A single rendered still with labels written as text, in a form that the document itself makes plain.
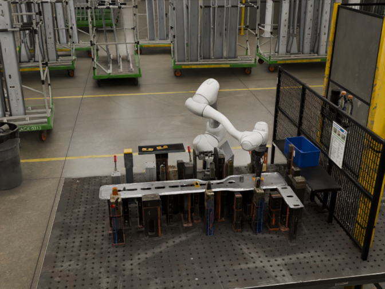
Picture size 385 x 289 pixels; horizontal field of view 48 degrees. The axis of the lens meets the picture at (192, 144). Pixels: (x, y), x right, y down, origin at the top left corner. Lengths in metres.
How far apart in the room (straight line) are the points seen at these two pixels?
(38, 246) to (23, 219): 0.55
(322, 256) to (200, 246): 0.83
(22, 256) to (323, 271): 2.72
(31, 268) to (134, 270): 1.53
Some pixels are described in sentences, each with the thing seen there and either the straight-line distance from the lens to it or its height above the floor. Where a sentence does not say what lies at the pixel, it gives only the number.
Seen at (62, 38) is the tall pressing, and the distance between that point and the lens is 12.38.
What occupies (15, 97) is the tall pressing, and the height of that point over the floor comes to 0.60.
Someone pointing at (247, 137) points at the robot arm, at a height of 1.42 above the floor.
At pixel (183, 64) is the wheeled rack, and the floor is 0.28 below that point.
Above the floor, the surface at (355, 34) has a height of 1.71.
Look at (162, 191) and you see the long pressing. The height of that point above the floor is 1.00.
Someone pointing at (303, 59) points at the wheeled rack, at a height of 0.27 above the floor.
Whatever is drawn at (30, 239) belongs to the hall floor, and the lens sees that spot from 4.61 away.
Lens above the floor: 2.57
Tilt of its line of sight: 24 degrees down
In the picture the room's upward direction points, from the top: straight up
